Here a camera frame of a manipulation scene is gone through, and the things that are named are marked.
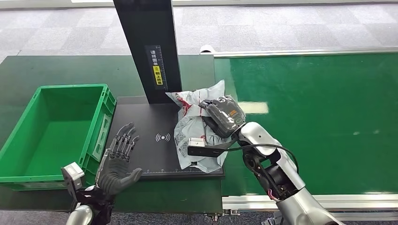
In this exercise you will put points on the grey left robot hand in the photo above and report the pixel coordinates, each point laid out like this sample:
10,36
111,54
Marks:
113,174

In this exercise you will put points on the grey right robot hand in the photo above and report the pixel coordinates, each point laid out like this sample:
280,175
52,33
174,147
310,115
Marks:
225,116

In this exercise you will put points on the grey plastic mailer package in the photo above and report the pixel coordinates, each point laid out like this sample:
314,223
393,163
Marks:
189,124

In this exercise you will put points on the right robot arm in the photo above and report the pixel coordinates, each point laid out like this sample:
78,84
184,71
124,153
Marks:
289,189

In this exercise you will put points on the white conveyor roller end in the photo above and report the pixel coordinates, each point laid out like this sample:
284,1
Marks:
207,49

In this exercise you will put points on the grey lower conveyor bar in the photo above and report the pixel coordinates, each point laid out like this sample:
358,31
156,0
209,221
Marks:
367,216

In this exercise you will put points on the green plastic crate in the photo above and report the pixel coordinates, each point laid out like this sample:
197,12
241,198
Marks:
56,139

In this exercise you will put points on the black scanner platform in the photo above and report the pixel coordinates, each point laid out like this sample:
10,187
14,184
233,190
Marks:
155,121

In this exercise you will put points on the black and yellow label sticker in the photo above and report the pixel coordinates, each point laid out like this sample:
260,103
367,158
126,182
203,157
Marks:
156,66

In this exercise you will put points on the black scanner column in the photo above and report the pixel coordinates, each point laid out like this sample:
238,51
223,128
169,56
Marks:
146,28

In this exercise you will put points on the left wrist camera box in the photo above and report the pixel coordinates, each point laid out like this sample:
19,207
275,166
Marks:
73,175

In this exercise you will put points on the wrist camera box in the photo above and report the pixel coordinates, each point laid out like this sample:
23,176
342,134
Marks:
202,150
73,175

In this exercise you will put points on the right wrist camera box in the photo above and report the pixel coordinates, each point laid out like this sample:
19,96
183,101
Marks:
202,150

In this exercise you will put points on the aluminium conveyor side rail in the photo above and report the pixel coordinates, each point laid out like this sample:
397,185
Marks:
248,202
295,52

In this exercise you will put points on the metal conveyor bracket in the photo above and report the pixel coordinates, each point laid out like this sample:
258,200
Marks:
231,213

